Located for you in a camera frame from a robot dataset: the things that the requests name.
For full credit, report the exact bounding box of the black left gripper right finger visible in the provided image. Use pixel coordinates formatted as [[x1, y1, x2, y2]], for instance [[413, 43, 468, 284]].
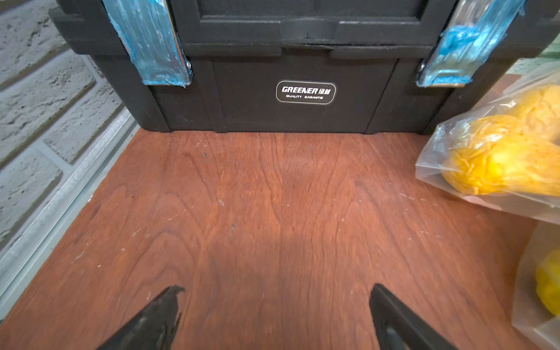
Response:
[[369, 284, 456, 350]]

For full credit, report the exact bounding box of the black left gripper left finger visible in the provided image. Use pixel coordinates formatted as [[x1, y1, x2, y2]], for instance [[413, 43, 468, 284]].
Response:
[[98, 285, 185, 350]]

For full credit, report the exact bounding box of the dotted zip bag with pears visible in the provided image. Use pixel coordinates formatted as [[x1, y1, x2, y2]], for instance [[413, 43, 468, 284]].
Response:
[[512, 223, 559, 349]]

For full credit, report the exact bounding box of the clear zip bag with pears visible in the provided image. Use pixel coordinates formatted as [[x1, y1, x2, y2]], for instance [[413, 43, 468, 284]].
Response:
[[416, 62, 559, 224]]

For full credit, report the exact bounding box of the black plastic toolbox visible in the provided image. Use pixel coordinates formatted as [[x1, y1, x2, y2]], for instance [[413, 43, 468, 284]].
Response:
[[49, 1, 559, 134]]

